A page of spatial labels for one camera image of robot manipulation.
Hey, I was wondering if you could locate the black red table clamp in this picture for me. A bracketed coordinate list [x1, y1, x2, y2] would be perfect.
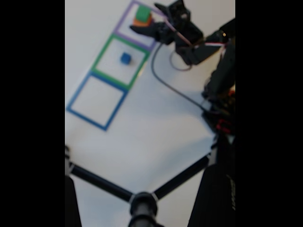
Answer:
[213, 118, 236, 137]

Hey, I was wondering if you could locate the blue square frame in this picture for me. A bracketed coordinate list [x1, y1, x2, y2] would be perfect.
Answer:
[66, 72, 128, 132]

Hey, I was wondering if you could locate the green block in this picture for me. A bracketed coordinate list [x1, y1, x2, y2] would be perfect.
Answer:
[135, 6, 152, 21]

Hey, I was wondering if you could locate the orange block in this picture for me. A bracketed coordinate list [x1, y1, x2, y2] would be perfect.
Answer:
[132, 14, 153, 26]

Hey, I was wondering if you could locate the black camera tripod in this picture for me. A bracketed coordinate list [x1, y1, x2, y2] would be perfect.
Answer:
[65, 134, 236, 227]

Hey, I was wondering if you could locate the red white servo cable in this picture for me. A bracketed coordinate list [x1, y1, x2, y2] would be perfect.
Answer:
[153, 4, 228, 71]

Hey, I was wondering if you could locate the purple square frame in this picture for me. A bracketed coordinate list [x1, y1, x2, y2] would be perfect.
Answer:
[113, 0, 166, 52]

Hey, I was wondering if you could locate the small blue cube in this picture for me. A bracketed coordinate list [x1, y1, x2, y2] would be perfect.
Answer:
[120, 52, 132, 65]

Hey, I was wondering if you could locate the black cable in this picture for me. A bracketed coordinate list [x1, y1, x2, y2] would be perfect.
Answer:
[151, 44, 211, 112]

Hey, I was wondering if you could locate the green square frame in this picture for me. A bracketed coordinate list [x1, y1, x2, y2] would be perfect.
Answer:
[91, 33, 151, 92]

